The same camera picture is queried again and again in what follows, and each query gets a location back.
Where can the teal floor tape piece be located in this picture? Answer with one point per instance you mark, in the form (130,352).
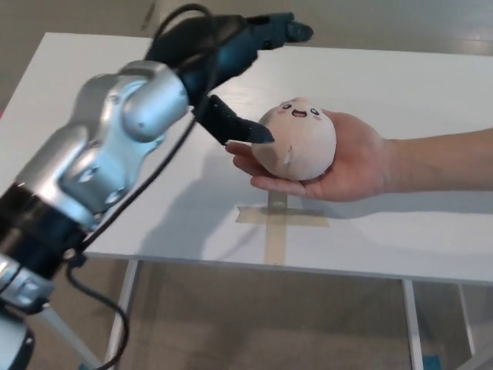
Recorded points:
(432,362)

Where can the pink dumpling plush toy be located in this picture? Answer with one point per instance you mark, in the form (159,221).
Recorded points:
(298,142)

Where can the white metal table leg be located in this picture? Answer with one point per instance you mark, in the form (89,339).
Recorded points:
(122,312)
(467,320)
(413,327)

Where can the person's bare hand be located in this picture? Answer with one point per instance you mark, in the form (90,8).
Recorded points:
(358,162)

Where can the person's bare forearm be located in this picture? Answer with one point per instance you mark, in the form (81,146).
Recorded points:
(443,162)

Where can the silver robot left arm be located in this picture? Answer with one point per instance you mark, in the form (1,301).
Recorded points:
(115,123)

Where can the light blue metal stand leg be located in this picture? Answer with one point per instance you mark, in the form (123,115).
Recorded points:
(69,339)

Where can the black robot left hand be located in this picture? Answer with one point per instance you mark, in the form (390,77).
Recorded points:
(215,58)

